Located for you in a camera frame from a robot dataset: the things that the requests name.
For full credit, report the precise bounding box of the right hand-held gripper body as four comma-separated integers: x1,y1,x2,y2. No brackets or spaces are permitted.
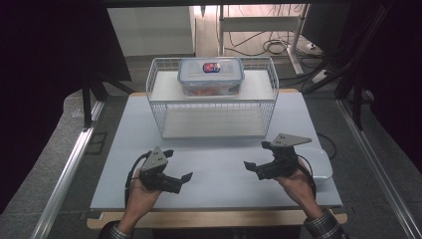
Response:
256,132,314,181

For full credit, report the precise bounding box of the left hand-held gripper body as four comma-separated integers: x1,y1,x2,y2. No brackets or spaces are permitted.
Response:
138,145,183,195

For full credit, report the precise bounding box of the white wire rack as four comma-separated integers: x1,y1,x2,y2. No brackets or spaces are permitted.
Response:
145,56,280,140

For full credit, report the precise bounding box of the clear container with blue-rimmed lid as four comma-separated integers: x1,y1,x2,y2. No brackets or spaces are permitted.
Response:
177,57,246,98

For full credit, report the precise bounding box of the person's right hand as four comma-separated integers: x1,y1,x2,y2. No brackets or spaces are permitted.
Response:
273,158,317,209

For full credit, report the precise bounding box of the person's left hand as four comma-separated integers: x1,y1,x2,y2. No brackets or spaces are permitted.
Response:
125,177,164,214

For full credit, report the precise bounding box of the white table mat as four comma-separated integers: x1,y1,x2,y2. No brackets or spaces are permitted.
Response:
90,92,343,211

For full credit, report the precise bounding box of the white power strip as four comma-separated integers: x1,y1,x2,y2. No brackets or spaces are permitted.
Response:
311,68,331,85

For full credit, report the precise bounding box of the black metal stand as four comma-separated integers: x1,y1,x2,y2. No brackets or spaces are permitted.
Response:
302,59,367,131
82,68,134,129

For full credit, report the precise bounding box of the white cabinet panel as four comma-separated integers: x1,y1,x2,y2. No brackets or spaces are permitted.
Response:
106,6,197,58

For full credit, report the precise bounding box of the dark curtain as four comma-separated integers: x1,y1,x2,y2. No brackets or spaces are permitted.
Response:
361,0,422,165
0,0,132,215

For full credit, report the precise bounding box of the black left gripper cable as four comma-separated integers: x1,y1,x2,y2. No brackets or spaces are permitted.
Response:
123,150,153,208

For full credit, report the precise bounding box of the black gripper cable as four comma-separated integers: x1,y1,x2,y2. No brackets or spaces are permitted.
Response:
123,150,153,208
295,152,318,200

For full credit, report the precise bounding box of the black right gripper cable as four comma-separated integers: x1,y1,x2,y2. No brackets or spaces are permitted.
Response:
295,152,318,200

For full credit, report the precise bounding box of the black cable loop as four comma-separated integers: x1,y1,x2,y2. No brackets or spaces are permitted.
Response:
316,131,338,161

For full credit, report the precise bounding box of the aluminium rail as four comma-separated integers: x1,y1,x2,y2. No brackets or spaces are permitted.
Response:
30,100,106,239
335,99,422,239

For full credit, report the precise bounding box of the bundle of black floor cables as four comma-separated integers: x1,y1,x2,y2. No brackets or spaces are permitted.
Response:
225,30,302,58

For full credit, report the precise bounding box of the white desk frame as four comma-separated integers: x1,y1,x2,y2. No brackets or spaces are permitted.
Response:
217,3,311,76

